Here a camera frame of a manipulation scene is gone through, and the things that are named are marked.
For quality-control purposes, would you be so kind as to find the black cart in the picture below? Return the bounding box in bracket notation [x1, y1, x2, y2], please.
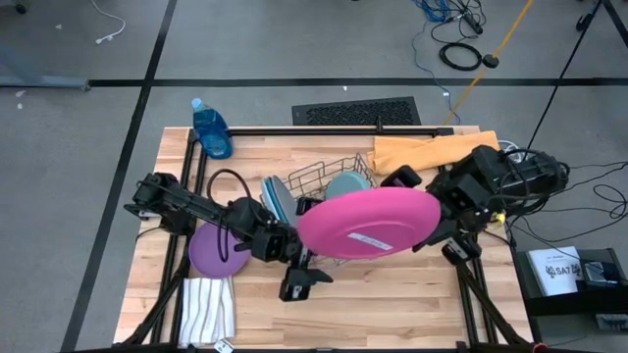
[512, 246, 628, 344]

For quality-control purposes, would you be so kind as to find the yellow cable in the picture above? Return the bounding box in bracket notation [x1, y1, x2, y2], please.
[443, 0, 536, 126]

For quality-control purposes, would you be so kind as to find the blue dish soap bottle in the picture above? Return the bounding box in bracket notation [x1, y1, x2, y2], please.
[190, 97, 235, 161]

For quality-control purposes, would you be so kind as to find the white printed booklet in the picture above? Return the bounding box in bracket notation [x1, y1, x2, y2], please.
[528, 245, 586, 297]

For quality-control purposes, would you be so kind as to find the large blue plate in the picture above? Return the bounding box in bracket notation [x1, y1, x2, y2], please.
[264, 176, 290, 225]

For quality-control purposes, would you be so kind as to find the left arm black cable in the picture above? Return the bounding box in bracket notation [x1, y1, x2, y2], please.
[205, 168, 257, 264]

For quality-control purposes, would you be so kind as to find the white floor cable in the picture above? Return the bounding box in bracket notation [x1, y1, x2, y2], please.
[89, 0, 128, 46]

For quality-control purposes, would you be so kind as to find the large grey plate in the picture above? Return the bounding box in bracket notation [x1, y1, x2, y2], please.
[270, 175, 300, 227]

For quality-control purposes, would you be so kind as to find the yellow cloth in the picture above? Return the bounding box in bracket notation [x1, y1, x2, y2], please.
[366, 129, 501, 177]

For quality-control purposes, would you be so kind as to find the small teal plate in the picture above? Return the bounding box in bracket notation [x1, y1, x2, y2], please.
[325, 171, 373, 201]

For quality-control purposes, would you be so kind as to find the black coiled cable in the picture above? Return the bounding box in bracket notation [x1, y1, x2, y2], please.
[438, 41, 485, 73]

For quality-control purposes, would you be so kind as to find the purple plate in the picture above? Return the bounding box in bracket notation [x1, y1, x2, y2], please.
[188, 223, 253, 280]

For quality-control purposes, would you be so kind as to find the grey table leg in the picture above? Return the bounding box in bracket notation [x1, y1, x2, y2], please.
[0, 43, 92, 93]

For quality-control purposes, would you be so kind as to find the pink plate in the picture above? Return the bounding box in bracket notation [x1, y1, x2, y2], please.
[296, 185, 443, 262]

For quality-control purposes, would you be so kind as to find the black aluminium table frame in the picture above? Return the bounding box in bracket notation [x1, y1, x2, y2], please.
[117, 125, 539, 353]

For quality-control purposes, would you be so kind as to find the black floor vent grille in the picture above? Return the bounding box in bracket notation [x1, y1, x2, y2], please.
[291, 95, 423, 127]

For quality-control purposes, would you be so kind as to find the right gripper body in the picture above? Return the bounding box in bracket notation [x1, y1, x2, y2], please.
[425, 168, 488, 232]

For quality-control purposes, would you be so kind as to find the black electronic device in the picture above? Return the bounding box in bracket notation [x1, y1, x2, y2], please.
[580, 259, 623, 286]

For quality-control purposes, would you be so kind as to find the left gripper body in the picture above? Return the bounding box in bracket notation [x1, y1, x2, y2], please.
[251, 222, 309, 267]

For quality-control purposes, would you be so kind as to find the blue cable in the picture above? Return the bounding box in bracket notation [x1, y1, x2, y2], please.
[410, 0, 463, 126]

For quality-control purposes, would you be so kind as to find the grey wire dish rack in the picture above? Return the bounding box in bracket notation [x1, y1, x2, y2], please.
[259, 152, 393, 270]

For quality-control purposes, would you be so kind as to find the black slanting cable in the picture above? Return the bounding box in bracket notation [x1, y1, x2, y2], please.
[523, 0, 605, 144]

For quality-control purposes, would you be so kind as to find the black power strip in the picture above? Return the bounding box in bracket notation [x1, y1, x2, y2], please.
[460, 10, 486, 35]

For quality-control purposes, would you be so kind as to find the white striped cloth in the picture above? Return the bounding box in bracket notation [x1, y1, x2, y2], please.
[178, 276, 238, 347]

